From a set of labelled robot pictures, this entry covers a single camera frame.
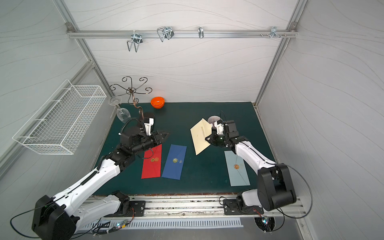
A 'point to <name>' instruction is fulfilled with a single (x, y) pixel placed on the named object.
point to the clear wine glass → (123, 114)
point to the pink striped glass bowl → (211, 119)
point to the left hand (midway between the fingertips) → (169, 134)
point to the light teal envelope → (238, 173)
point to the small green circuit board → (122, 224)
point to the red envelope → (152, 162)
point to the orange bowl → (157, 102)
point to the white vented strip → (169, 222)
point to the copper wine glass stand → (132, 91)
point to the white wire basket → (59, 125)
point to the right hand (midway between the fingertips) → (205, 137)
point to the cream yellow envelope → (199, 133)
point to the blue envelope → (175, 161)
